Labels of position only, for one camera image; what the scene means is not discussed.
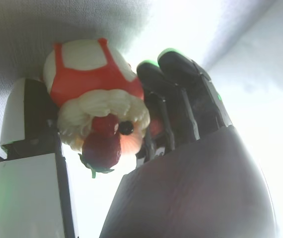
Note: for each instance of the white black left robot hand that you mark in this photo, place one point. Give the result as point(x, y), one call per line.
point(193, 186)

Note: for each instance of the red-white cupcake toy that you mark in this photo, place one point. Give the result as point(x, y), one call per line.
point(82, 74)

